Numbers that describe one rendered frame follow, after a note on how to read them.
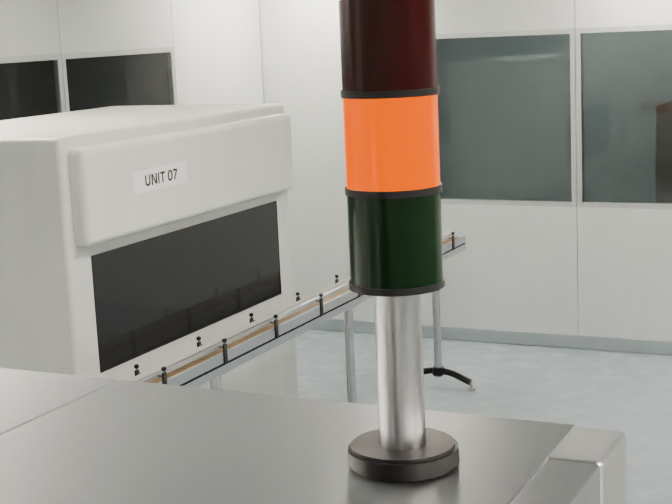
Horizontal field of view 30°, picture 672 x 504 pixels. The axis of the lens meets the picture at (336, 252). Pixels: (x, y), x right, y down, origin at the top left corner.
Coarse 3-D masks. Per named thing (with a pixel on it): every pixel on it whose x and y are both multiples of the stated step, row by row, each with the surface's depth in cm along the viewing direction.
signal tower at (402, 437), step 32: (352, 96) 63; (384, 96) 62; (416, 96) 62; (352, 192) 64; (384, 192) 63; (416, 192) 63; (352, 288) 65; (416, 288) 64; (384, 320) 65; (416, 320) 66; (384, 352) 66; (416, 352) 66; (384, 384) 66; (416, 384) 66; (384, 416) 66; (416, 416) 66; (352, 448) 67; (384, 448) 67; (416, 448) 67; (448, 448) 66; (384, 480) 65; (416, 480) 65
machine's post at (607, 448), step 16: (576, 432) 72; (592, 432) 72; (608, 432) 72; (560, 448) 69; (576, 448) 69; (592, 448) 69; (608, 448) 69; (624, 448) 71; (608, 464) 68; (624, 464) 71; (608, 480) 68; (624, 480) 72; (608, 496) 68; (624, 496) 72
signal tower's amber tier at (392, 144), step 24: (432, 96) 63; (360, 120) 63; (384, 120) 62; (408, 120) 62; (432, 120) 63; (360, 144) 63; (384, 144) 62; (408, 144) 62; (432, 144) 63; (360, 168) 63; (384, 168) 63; (408, 168) 63; (432, 168) 64
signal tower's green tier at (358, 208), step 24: (360, 216) 64; (384, 216) 63; (408, 216) 63; (432, 216) 64; (360, 240) 64; (384, 240) 63; (408, 240) 63; (432, 240) 64; (360, 264) 64; (384, 264) 63; (408, 264) 63; (432, 264) 64; (384, 288) 64
